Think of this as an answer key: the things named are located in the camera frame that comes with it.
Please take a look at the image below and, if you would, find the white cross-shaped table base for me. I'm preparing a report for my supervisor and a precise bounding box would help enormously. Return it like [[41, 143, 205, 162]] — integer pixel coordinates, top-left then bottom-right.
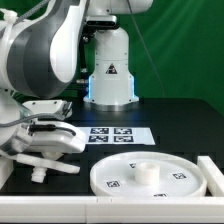
[[15, 154, 80, 183]]

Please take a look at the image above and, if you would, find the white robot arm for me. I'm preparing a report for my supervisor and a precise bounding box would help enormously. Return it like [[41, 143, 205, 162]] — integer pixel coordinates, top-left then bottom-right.
[[0, 0, 153, 157]]

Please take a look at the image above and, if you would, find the white left fence block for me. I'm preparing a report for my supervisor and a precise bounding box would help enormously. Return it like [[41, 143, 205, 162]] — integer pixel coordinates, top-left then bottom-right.
[[0, 156, 14, 190]]

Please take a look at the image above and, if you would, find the white fence rail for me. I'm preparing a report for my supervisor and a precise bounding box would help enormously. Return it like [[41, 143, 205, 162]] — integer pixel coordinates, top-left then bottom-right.
[[197, 156, 224, 197], [0, 196, 224, 224]]

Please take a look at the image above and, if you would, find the white round table top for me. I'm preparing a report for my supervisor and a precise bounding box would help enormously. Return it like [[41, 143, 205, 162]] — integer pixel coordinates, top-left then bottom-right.
[[90, 151, 207, 197]]

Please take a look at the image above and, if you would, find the white marker sheet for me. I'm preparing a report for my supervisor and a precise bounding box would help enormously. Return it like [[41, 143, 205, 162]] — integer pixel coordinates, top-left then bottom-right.
[[81, 127, 155, 145]]

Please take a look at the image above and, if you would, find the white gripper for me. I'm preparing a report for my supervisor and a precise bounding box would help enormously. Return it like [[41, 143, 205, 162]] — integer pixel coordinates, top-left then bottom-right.
[[27, 121, 86, 154]]

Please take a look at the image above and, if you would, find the white front fence rail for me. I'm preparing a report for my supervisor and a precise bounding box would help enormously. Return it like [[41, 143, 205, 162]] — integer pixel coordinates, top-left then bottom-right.
[[0, 196, 224, 224]]

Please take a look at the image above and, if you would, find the black cable on table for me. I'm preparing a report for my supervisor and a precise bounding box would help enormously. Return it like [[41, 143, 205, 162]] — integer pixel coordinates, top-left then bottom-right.
[[74, 78, 91, 91]]

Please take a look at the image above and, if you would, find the white right fence rail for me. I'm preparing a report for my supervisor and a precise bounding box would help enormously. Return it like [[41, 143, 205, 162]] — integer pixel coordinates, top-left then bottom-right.
[[197, 156, 224, 197]]

